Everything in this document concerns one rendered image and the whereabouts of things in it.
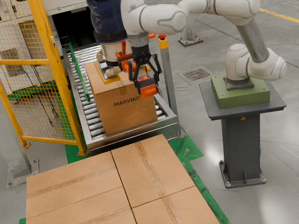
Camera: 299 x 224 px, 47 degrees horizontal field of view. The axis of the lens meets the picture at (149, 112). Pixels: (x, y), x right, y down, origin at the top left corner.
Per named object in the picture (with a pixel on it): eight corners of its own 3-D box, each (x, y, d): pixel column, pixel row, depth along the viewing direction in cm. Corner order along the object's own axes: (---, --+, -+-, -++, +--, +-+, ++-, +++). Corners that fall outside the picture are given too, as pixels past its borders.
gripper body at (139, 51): (146, 39, 152) (149, 58, 157) (128, 44, 151) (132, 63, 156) (151, 44, 146) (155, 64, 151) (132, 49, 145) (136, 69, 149)
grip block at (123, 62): (118, 66, 192) (115, 57, 189) (135, 62, 194) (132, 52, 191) (122, 72, 185) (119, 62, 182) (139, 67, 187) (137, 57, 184)
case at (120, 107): (95, 105, 305) (83, 64, 284) (138, 92, 311) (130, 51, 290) (108, 141, 254) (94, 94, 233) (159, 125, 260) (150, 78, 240)
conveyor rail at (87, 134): (65, 62, 451) (61, 48, 441) (69, 60, 452) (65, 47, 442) (92, 164, 257) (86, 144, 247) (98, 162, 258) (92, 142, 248)
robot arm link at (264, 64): (259, 61, 231) (292, 66, 217) (250, 81, 228) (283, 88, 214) (221, -21, 172) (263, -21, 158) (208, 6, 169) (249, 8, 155)
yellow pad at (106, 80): (94, 65, 227) (92, 58, 224) (108, 61, 229) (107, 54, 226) (104, 85, 199) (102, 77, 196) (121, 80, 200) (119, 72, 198)
